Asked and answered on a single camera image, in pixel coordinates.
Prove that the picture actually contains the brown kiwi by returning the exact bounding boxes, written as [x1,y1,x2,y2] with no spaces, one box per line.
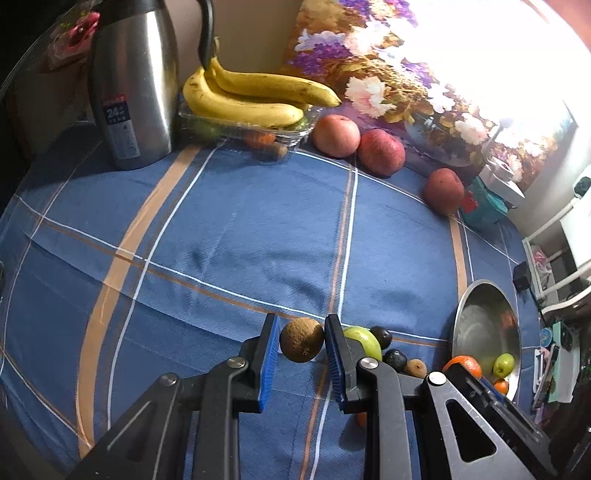
[280,317,325,363]
[405,358,429,379]

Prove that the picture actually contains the black power adapter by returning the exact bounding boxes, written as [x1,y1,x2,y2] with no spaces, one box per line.
[512,261,532,293]

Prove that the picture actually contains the teal plastic box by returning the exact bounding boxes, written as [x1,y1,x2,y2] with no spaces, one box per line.
[460,177,508,230]

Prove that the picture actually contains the dark plum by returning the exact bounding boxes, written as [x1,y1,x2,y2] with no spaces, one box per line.
[370,326,393,351]
[383,348,408,373]

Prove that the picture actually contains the yellow banana bunch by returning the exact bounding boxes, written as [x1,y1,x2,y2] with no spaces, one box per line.
[182,39,341,129]

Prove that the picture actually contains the orange mandarin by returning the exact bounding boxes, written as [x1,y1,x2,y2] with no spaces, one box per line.
[356,412,367,429]
[443,355,483,379]

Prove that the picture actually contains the blue plaid tablecloth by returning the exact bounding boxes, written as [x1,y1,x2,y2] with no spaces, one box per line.
[1,125,539,471]

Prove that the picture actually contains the large steel bowl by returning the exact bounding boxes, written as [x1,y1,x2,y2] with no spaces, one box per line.
[451,279,522,401]

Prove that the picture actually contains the stainless steel thermos jug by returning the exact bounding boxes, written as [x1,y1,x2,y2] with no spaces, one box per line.
[87,0,216,172]

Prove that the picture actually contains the pink apple left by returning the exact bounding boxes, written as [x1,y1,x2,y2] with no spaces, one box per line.
[311,114,361,158]

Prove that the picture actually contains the dark red apple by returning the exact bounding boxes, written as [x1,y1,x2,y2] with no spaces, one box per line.
[422,168,465,216]

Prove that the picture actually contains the floral painting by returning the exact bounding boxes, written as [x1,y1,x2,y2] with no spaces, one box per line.
[283,1,576,189]

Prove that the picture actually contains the green apple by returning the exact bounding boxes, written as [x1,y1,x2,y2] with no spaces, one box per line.
[344,326,383,361]
[492,353,515,379]

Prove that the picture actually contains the teal book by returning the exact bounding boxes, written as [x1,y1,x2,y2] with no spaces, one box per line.
[548,322,580,404]

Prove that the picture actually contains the red apple middle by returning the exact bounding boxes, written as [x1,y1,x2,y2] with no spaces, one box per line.
[358,129,406,178]

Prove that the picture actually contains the clear plastic fruit tray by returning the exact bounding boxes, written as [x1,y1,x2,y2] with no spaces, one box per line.
[178,101,324,162]

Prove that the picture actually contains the green apple in bowl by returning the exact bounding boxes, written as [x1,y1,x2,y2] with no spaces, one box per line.
[492,353,515,379]

